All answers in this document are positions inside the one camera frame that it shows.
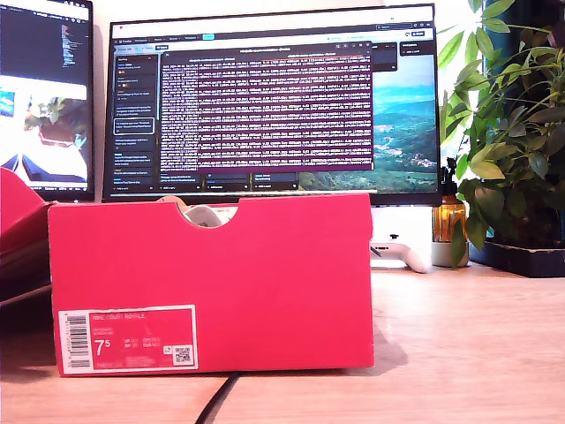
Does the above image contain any white game controller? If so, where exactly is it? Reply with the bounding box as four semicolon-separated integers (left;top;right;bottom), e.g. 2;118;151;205
369;233;433;274

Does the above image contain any small black computer monitor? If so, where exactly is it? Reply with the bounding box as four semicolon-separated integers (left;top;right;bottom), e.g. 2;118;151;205
0;0;96;203

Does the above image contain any blue suede white-striped shoe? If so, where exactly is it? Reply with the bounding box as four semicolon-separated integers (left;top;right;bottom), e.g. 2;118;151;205
183;206;224;229

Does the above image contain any red shoebox lid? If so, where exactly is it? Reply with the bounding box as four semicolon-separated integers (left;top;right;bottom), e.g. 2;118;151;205
0;166;58;306

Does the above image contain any amber pump bottle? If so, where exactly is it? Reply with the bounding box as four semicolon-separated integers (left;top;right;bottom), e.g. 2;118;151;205
433;157;468;243

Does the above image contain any beige cardboard box insert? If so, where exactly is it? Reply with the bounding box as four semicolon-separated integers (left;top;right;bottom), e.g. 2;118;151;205
154;194;186;209

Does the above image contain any pale round pot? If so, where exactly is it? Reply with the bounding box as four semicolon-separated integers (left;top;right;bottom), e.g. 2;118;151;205
431;239;471;268

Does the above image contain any black table cable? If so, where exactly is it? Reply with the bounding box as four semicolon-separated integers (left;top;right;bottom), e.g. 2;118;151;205
193;371;242;424

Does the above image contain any wide black computer monitor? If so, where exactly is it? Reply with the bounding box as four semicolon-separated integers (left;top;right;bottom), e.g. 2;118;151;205
102;3;444;208

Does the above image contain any green leafy houseplant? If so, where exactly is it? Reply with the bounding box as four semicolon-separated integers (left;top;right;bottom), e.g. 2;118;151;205
438;0;565;269

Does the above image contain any dark plant tray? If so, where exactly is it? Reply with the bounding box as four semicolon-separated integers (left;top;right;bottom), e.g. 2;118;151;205
469;239;565;278

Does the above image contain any red cardboard shoebox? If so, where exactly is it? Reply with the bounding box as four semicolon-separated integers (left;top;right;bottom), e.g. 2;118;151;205
47;193;375;377

